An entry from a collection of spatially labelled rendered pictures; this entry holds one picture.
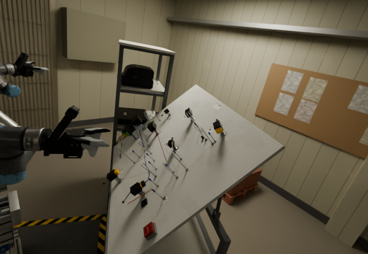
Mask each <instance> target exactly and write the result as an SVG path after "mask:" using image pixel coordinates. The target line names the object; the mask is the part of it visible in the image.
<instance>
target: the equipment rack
mask: <svg viewBox="0 0 368 254"><path fill-rule="evenodd" d="M119 44H120V46H119V60H118V74H117V88H116V103H115V110H114V125H113V139H112V149H113V147H114V146H115V145H116V141H117V140H118V138H119V137H117V131H123V129H124V127H125V126H126V125H124V124H118V111H119V98H120V92H121V93H130V94H140V95H150V96H153V101H154V99H155V98H154V96H156V97H157V96H160V97H163V103H162V109H161V110H163V109H164V108H165V107H166V102H167V98H168V92H169V85H170V80H171V73H172V69H173V63H174V57H175V55H176V53H175V52H173V51H170V50H167V49H165V48H160V47H155V46H151V45H146V44H140V43H135V42H130V41H124V40H121V39H120V40H119ZM124 49H130V50H136V51H142V52H146V53H152V54H158V55H159V60H158V67H157V75H156V80H157V81H158V83H157V82H156V81H155V80H153V88H150V89H149V88H142V87H136V86H127V85H126V86H124V85H122V84H121V78H122V65H123V53H124ZM163 55H164V56H169V57H170V59H169V66H168V72H167V77H166V83H165V88H164V87H163V86H162V85H161V83H160V82H159V75H160V68H161V64H162V57H163ZM125 89H127V90H125ZM135 90H136V91H135ZM144 91H146V92H144ZM149 92H151V93H149ZM159 93H160V94H159ZM153 101H152V107H153V105H154V108H155V104H156V99H155V103H154V104H153ZM151 110H153V109H151ZM153 112H154V111H153ZM146 113H147V114H148V115H149V116H150V115H151V116H152V117H154V116H155V115H154V114H155V112H154V114H153V113H152V111H146ZM152 114H153V115H152ZM148 115H147V116H148ZM151 116H150V118H152V117H151ZM150 118H149V119H150ZM111 163H112V153H111ZM110 171H111V167H110ZM109 192H110V181H109V189H108V200H109ZM107 210H108V203H107Z"/></svg>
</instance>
